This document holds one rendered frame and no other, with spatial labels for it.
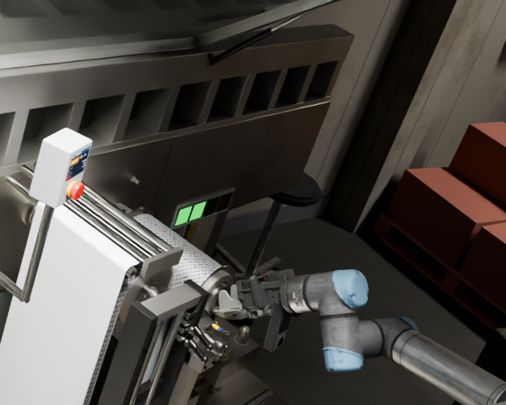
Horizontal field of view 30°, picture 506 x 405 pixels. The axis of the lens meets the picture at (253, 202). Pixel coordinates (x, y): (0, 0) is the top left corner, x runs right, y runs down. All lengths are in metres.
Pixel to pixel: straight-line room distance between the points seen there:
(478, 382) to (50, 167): 0.84
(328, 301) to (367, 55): 3.32
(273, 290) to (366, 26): 3.12
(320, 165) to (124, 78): 3.35
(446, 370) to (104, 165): 0.85
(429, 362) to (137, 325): 0.56
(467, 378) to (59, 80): 0.94
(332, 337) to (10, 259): 0.69
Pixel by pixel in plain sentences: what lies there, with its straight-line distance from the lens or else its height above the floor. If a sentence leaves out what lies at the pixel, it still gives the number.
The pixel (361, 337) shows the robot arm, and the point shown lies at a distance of 1.83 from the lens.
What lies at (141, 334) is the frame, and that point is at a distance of 1.59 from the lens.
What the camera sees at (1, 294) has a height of 1.13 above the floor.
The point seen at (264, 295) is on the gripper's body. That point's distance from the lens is 1.92.
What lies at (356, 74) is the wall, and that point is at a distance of 5.04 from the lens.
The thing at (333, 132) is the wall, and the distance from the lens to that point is 5.16.
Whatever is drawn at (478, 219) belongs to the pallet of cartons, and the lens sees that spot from 5.19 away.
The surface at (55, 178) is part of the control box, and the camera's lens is 1.42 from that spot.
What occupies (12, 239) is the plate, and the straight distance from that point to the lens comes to 1.98.
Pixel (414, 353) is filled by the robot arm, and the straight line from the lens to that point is 1.83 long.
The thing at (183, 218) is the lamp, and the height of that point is 1.18.
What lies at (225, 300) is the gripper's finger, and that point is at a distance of 1.97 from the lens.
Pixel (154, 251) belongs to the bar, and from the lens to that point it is 1.72.
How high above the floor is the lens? 2.33
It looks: 26 degrees down
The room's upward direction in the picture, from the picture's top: 21 degrees clockwise
